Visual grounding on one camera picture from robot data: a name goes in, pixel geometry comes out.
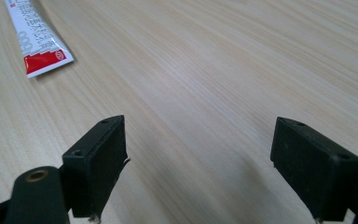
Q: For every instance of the white and red ointment tube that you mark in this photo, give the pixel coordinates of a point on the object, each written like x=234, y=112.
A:
x=34, y=40

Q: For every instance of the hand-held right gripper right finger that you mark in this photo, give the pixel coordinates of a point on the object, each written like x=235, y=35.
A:
x=313, y=168

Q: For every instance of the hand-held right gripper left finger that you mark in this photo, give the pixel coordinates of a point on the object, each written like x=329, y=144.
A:
x=96, y=168

